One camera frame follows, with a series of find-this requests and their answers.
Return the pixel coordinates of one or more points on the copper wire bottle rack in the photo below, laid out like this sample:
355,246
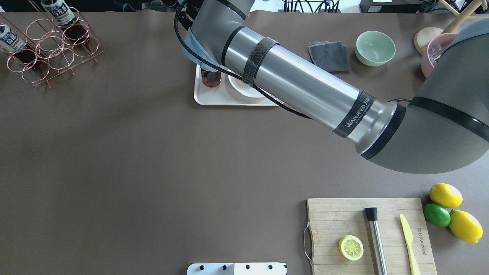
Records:
51,47

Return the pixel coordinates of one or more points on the gray robot arm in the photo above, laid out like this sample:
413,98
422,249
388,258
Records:
442,129

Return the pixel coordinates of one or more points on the yellow plastic knife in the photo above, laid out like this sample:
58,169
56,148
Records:
408,235

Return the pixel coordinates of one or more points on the pink bowl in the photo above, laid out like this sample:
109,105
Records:
434,51

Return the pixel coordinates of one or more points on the tea bottle white cap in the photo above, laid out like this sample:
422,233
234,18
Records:
210,79

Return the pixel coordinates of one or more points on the round wooden lid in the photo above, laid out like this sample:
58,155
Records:
424,36

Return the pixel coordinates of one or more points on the yellow lemon far side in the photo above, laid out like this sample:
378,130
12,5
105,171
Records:
465,226

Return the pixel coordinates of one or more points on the wooden stand legs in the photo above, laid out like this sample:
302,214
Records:
464,15

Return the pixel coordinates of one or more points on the gray folded cloth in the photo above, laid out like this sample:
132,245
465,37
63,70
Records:
329,56

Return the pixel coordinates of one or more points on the cream serving tray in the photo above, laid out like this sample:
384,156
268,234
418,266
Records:
224,94

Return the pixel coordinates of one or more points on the bamboo cutting board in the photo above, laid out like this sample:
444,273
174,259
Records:
333,218

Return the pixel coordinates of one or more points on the white round plate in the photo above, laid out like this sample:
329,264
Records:
245,89

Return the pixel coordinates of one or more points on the tea bottle in rack corner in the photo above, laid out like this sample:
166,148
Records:
65,18

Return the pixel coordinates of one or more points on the green ceramic bowl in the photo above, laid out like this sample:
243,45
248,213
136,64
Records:
374,48

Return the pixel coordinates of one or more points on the tea bottle in rack front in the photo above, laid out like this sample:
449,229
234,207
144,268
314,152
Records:
19,48

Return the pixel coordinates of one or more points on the steel muddler with black tip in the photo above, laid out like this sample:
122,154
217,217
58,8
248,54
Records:
379,256

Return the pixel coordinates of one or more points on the yellow lemon near base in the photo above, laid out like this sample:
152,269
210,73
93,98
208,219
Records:
446,195

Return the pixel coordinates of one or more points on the green lime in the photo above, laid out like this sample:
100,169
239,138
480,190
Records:
437,215

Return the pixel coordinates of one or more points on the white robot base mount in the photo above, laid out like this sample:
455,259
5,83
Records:
238,268

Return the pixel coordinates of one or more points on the halved lemon slice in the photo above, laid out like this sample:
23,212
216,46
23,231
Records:
351,247

